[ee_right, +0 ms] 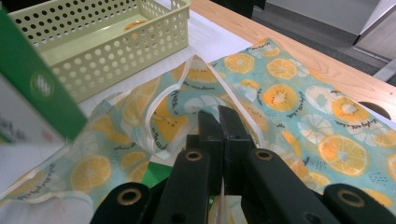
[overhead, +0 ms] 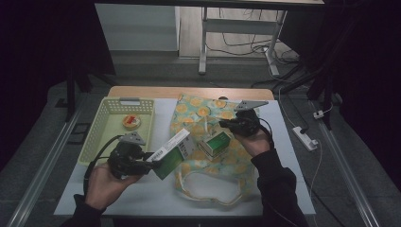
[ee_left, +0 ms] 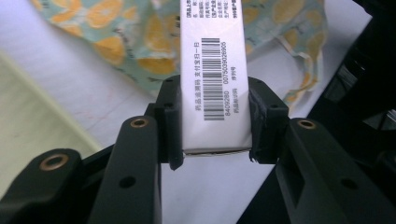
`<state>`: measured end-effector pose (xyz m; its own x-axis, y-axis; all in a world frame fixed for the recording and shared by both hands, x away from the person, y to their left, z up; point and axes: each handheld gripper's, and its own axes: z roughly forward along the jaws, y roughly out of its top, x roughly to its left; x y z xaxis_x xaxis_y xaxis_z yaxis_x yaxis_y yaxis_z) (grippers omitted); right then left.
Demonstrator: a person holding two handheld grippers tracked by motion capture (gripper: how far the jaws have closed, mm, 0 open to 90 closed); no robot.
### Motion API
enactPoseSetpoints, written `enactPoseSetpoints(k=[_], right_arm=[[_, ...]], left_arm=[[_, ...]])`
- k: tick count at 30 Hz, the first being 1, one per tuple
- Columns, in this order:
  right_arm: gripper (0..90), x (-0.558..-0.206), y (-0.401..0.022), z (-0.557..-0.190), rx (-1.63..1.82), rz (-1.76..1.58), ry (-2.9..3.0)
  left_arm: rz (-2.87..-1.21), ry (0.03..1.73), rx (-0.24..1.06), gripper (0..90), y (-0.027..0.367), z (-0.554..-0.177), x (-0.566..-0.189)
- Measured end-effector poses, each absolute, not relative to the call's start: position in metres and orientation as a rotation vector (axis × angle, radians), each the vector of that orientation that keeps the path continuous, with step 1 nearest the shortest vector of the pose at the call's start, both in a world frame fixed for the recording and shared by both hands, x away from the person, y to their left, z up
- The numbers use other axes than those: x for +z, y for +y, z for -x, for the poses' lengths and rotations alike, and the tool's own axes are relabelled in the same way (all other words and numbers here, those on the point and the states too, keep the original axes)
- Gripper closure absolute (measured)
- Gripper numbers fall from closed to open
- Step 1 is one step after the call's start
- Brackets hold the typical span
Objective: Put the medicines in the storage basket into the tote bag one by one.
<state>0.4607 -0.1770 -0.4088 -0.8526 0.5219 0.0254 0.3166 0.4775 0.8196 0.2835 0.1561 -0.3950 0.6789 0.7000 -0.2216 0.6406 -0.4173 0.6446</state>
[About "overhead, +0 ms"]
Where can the small green white box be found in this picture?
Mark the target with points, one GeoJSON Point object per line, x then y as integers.
{"type": "Point", "coordinates": [217, 143]}

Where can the person's left hand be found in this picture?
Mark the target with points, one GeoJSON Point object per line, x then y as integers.
{"type": "Point", "coordinates": [105, 186]}

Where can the pale yellow plastic basket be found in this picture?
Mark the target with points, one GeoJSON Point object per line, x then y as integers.
{"type": "Point", "coordinates": [104, 138]}

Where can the person's right hand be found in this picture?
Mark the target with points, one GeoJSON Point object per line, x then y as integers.
{"type": "Point", "coordinates": [253, 143]}

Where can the white plug adapter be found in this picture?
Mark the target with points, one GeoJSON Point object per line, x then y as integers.
{"type": "Point", "coordinates": [318, 114]}

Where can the grey metal floor rail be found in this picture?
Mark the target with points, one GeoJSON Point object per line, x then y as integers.
{"type": "Point", "coordinates": [44, 164]}
{"type": "Point", "coordinates": [346, 170]}

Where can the white table cover sheet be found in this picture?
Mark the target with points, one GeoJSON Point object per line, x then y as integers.
{"type": "Point", "coordinates": [151, 195]}

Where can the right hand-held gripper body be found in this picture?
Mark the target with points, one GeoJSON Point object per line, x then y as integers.
{"type": "Point", "coordinates": [246, 123]}

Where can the white desk frame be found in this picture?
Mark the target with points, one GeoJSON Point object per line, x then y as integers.
{"type": "Point", "coordinates": [239, 26]}

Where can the orange print tote bag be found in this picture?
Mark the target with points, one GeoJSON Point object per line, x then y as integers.
{"type": "Point", "coordinates": [205, 113]}

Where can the black metal stand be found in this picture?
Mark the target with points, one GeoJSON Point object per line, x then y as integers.
{"type": "Point", "coordinates": [72, 94]}
{"type": "Point", "coordinates": [324, 94]}

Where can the long green white box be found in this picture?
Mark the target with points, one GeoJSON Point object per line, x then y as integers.
{"type": "Point", "coordinates": [173, 151]}

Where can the black floor bracket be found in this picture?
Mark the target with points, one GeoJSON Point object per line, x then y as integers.
{"type": "Point", "coordinates": [80, 133]}

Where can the white power strip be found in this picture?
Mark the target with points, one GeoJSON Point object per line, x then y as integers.
{"type": "Point", "coordinates": [304, 138]}

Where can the white cabinet panel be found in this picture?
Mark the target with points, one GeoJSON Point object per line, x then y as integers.
{"type": "Point", "coordinates": [138, 28]}

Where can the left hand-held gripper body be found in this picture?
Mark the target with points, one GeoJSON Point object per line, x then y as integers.
{"type": "Point", "coordinates": [126, 159]}

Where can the round tin red label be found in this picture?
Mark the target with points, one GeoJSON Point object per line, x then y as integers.
{"type": "Point", "coordinates": [131, 122]}

